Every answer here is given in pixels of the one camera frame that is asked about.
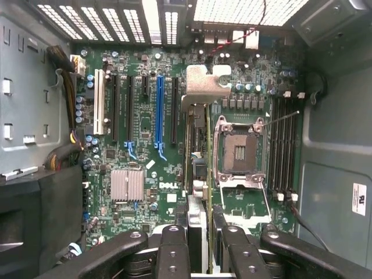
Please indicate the metal socket cover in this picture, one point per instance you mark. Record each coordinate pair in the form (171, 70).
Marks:
(247, 203)

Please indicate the silver chipset heatsink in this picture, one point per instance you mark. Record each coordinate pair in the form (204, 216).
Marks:
(127, 186)

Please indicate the thin metal locking lever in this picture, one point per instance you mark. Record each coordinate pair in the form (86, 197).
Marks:
(282, 118)

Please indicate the CPU socket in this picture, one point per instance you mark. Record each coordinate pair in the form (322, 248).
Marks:
(239, 148)

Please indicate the blue expansion slot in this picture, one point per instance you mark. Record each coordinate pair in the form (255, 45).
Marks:
(159, 110)

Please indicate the black fan shroud box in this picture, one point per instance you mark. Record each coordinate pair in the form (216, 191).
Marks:
(43, 209)

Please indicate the green Dell motherboard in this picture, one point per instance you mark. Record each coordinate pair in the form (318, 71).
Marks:
(139, 151)

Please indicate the open black PC case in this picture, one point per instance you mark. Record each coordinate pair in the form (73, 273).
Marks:
(334, 130)

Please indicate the white expansion slot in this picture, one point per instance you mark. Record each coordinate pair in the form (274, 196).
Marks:
(98, 101)

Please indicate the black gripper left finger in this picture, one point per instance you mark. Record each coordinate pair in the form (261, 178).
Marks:
(171, 255)

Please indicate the black RAM slot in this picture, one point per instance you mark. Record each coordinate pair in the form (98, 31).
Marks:
(293, 145)
(275, 145)
(281, 145)
(287, 145)

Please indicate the short black expansion slot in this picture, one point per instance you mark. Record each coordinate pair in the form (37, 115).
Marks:
(145, 86)

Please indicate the long black expansion slot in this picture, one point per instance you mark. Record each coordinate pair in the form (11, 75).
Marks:
(174, 110)
(115, 107)
(130, 107)

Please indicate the white case sticker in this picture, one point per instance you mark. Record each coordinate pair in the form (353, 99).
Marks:
(359, 199)

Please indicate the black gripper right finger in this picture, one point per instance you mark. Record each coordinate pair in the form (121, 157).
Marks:
(244, 255)

